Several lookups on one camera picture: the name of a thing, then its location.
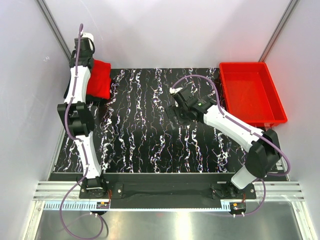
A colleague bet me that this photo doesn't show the red t shirt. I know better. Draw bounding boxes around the red t shirt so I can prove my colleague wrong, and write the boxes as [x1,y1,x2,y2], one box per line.
[86,59,112,99]

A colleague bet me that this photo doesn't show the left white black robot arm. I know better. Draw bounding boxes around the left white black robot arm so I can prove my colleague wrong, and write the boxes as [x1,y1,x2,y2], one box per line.
[57,33,108,199]

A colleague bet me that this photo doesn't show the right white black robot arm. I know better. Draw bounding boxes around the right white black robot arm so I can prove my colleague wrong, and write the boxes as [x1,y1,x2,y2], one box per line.
[165,87,281,199]

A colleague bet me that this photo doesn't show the folded black t shirt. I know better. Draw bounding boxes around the folded black t shirt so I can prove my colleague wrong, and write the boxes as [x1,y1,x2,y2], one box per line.
[63,84,111,104]

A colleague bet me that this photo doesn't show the red plastic bin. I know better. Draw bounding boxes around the red plastic bin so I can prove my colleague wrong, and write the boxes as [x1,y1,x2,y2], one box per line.
[219,62,288,127]

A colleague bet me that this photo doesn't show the right small electronics board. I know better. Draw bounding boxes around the right small electronics board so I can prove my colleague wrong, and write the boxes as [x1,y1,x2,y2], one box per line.
[230,202,247,211]

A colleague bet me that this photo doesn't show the small electronics board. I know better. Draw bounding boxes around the small electronics board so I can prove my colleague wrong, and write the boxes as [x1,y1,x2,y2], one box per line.
[96,201,111,210]
[230,202,247,211]

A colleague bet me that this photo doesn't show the left small electronics board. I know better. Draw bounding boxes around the left small electronics board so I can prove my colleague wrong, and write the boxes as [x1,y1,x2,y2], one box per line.
[96,201,111,210]

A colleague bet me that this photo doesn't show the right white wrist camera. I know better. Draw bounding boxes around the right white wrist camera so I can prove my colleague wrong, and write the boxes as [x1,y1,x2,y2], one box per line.
[169,86,185,107]

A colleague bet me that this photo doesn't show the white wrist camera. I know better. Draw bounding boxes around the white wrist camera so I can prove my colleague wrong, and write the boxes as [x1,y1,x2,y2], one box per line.
[169,86,185,107]
[81,31,94,49]

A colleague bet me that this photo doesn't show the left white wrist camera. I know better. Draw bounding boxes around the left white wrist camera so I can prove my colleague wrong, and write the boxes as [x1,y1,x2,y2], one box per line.
[81,31,94,49]

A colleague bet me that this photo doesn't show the left aluminium frame post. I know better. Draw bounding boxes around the left aluminium frame post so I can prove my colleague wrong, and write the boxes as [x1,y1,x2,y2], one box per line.
[35,0,72,65]

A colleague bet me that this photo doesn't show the aluminium frame post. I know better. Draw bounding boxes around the aluminium frame post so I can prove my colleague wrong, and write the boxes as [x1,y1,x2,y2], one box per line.
[35,0,72,65]
[258,0,300,63]

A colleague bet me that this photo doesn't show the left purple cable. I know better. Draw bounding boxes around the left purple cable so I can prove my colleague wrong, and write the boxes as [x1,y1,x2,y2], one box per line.
[58,23,108,238]

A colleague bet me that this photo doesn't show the purple cable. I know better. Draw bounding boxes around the purple cable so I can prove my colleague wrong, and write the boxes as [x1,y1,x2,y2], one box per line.
[172,74,292,218]
[58,23,108,238]

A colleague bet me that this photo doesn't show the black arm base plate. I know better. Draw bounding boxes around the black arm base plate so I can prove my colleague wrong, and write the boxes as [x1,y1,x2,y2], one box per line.
[48,172,288,210]

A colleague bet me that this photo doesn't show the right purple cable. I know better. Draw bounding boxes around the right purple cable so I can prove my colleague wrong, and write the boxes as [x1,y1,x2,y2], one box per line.
[172,74,292,218]

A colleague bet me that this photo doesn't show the white slotted cable duct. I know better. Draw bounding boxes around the white slotted cable duct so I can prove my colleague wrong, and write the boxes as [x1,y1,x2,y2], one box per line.
[44,200,231,213]

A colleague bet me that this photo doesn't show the aluminium table edge rail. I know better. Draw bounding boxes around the aluminium table edge rail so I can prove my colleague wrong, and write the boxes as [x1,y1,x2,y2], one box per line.
[33,181,305,202]

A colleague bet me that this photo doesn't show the right aluminium frame post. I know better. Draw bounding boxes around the right aluminium frame post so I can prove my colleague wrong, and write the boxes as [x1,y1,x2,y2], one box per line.
[258,0,300,63]

